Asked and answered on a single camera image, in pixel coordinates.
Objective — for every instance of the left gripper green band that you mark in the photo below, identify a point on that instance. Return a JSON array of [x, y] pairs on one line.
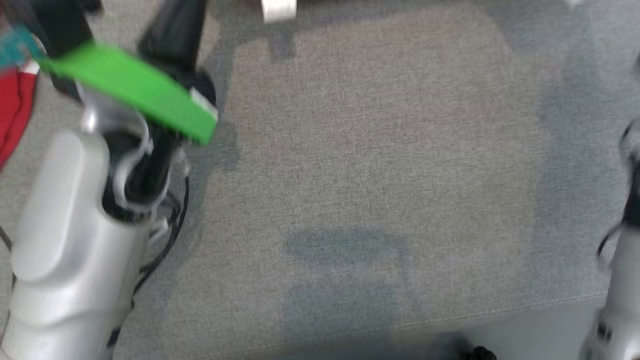
[[140, 90]]

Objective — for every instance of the red shorts white trim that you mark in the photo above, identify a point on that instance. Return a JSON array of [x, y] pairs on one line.
[[12, 115]]

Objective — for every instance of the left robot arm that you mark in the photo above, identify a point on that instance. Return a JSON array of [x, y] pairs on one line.
[[65, 250]]

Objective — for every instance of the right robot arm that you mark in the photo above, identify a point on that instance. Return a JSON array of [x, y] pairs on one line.
[[625, 300]]

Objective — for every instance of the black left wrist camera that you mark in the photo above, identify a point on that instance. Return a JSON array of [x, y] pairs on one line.
[[65, 22]]

